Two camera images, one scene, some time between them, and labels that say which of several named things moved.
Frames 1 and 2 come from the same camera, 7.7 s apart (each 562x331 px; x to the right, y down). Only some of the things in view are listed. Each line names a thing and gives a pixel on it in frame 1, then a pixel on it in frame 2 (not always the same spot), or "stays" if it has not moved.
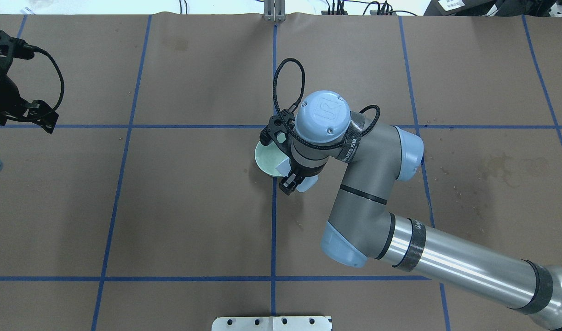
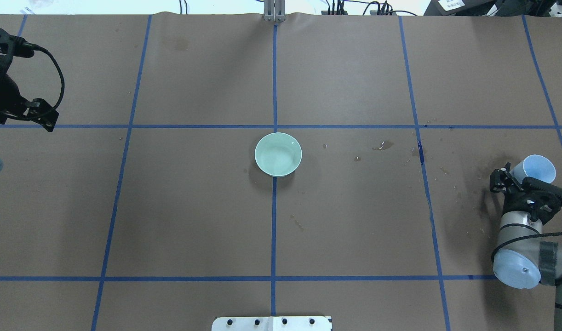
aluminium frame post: (274, 10) stays
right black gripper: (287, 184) to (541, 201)
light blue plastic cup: (284, 168) to (536, 167)
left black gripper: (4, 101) stays
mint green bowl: (268, 157) stays
